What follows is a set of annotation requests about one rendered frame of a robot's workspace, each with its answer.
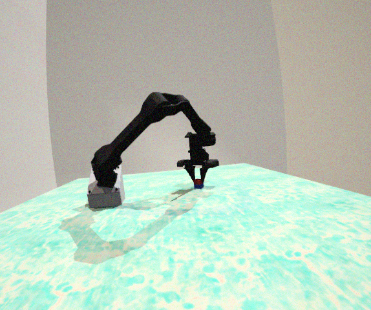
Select red block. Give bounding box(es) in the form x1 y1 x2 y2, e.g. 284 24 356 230
194 178 203 185

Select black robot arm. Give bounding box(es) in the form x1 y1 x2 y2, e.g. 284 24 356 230
91 92 216 188

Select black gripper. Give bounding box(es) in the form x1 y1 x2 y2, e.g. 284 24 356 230
177 147 219 183

